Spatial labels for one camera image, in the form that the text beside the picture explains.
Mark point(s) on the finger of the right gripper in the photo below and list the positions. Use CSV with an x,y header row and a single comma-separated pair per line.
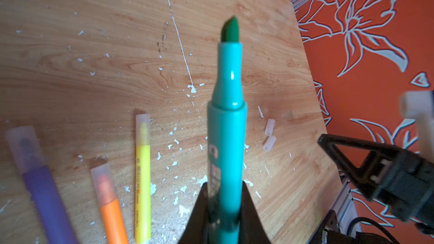
x,y
396,177

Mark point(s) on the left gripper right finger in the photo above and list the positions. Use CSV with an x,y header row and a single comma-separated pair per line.
x,y
251,229

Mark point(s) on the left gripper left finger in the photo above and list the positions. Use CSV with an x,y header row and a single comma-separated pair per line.
x,y
196,231

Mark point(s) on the yellow highlighter pen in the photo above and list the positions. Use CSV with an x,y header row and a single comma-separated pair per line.
x,y
142,214

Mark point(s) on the orange highlighter pen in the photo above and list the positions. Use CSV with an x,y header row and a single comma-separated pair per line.
x,y
109,205

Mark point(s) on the clear pen cap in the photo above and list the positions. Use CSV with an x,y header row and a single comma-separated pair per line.
x,y
269,127
269,143

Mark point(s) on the green highlighter pen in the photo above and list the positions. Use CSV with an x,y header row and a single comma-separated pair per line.
x,y
227,115

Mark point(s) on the purple highlighter pen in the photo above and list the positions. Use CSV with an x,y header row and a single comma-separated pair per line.
x,y
30,162

